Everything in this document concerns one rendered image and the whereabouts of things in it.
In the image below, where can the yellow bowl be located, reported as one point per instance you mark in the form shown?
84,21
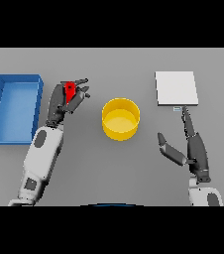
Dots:
120,124

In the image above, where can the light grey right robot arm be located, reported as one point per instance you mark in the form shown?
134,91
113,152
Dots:
203,195

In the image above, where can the red beaker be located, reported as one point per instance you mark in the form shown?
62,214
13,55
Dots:
70,91

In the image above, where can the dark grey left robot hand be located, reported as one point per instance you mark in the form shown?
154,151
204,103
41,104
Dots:
57,102

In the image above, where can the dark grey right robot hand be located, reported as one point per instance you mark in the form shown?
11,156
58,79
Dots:
196,150

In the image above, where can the pale square measuring scale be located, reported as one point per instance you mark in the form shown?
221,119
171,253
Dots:
176,87

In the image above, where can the blue plastic tray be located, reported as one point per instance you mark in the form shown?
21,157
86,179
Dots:
13,110

